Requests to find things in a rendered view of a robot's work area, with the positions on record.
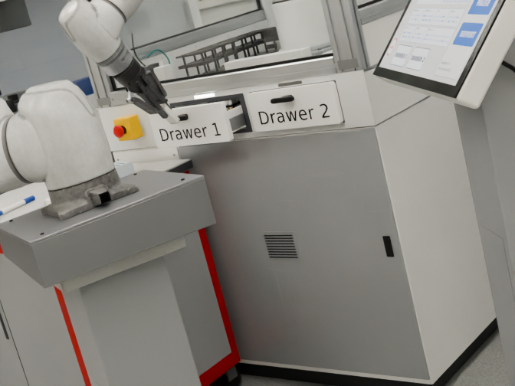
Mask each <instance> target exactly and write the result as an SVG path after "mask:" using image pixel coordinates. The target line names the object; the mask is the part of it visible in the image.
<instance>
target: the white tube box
mask: <svg viewBox="0 0 515 386"><path fill-rule="evenodd" d="M114 165H115V168H116V171H117V173H118V175H119V177H120V178H122V177H125V176H128V175H131V174H133V173H135V170H134V167H133V162H128V161H118V162H114Z"/></svg>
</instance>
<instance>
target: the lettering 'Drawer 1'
mask: <svg viewBox="0 0 515 386"><path fill-rule="evenodd" d="M212 125H215V129H216V132H217V134H215V135H216V136H220V135H221V134H218V130H217V126H216V123H213V124H212ZM196 129H198V130H199V132H195V130H196ZM161 130H164V131H165V132H166V135H167V139H163V138H162V133H161ZM182 131H183V132H184V129H183V130H182ZM190 131H191V135H190V133H189V131H188V130H186V134H185V132H184V134H185V137H186V138H188V133H189V136H190V138H191V139H192V129H190ZM159 132H160V135H161V138H162V141H166V140H168V139H169V135H168V133H167V131H166V130H165V129H160V130H159ZM176 132H180V131H179V130H176ZM196 133H201V131H200V129H199V128H195V129H194V134H195V136H196V137H198V138H201V137H202V136H197V135H196ZM177 135H180V136H181V137H180V139H182V134H181V132H180V133H179V134H176V138H177V139H178V140H180V139H179V138H178V137H177Z"/></svg>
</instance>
